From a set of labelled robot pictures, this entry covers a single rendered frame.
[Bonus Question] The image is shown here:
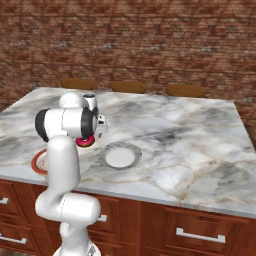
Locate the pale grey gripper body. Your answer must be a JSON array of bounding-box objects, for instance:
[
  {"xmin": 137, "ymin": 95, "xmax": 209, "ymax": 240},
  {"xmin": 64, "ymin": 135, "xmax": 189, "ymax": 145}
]
[{"xmin": 96, "ymin": 121, "xmax": 110, "ymax": 139}]

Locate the pink frosted donut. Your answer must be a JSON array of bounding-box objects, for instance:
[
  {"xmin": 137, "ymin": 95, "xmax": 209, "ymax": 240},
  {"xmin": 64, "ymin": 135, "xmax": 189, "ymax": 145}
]
[{"xmin": 75, "ymin": 135, "xmax": 96, "ymax": 149}]

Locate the grey rimmed white plate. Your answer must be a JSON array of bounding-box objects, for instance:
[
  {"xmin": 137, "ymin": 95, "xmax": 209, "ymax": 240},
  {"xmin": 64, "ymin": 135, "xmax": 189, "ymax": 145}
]
[{"xmin": 97, "ymin": 141, "xmax": 143, "ymax": 171}]

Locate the brown wooden stool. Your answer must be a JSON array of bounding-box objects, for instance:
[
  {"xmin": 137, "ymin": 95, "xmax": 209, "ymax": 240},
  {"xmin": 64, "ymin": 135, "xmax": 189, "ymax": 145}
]
[
  {"xmin": 165, "ymin": 83, "xmax": 208, "ymax": 99},
  {"xmin": 59, "ymin": 77, "xmax": 97, "ymax": 91},
  {"xmin": 109, "ymin": 80, "xmax": 148, "ymax": 95}
]

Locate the red rimmed plate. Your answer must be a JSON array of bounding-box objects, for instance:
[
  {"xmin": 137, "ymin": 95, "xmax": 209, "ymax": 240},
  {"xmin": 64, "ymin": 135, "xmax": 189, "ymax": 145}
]
[{"xmin": 30, "ymin": 148, "xmax": 50, "ymax": 176}]

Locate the small red wood drawer front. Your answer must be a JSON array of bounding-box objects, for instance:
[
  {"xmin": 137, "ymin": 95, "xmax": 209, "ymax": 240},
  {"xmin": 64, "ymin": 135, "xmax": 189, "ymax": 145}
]
[{"xmin": 0, "ymin": 179, "xmax": 27, "ymax": 218}]

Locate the wide red wood drawer front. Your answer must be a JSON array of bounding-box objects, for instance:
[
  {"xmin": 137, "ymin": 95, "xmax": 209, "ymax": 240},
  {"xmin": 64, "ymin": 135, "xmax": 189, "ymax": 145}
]
[{"xmin": 141, "ymin": 201, "xmax": 256, "ymax": 256}]

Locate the long silver drawer handle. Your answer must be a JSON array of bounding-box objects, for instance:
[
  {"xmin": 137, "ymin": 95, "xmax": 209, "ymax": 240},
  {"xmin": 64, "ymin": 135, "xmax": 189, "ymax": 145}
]
[
  {"xmin": 0, "ymin": 232, "xmax": 29, "ymax": 246},
  {"xmin": 175, "ymin": 227, "xmax": 227, "ymax": 245}
]

